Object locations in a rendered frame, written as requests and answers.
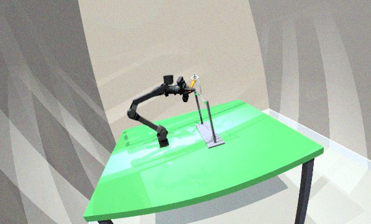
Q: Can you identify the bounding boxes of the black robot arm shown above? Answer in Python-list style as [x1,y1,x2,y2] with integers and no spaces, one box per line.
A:
[127,75,173,148]

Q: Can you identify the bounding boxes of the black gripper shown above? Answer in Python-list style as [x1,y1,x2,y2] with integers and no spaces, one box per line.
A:
[172,77,195,102]

